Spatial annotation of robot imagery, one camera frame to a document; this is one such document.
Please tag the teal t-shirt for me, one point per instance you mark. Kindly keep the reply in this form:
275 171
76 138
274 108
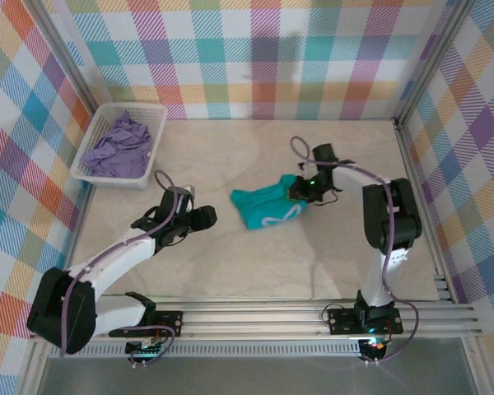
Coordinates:
263 201

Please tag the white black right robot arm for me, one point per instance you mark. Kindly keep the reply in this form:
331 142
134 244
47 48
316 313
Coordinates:
354 177

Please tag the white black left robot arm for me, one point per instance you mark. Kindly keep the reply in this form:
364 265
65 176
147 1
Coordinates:
119 255

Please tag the purple crumpled cloth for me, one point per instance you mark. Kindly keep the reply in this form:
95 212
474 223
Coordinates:
115 152

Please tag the white plastic basket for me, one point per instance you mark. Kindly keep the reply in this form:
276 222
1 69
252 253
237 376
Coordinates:
107 113

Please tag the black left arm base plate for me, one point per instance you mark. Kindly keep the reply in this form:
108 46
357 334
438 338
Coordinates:
171 321

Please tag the aluminium side rail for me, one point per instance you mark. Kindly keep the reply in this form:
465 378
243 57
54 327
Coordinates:
422 205

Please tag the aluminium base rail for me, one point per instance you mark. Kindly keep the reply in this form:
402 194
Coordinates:
251 319

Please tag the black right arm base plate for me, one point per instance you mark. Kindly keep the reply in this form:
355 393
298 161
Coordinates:
341 321

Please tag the aluminium corner post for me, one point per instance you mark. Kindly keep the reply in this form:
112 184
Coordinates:
432 61
71 66

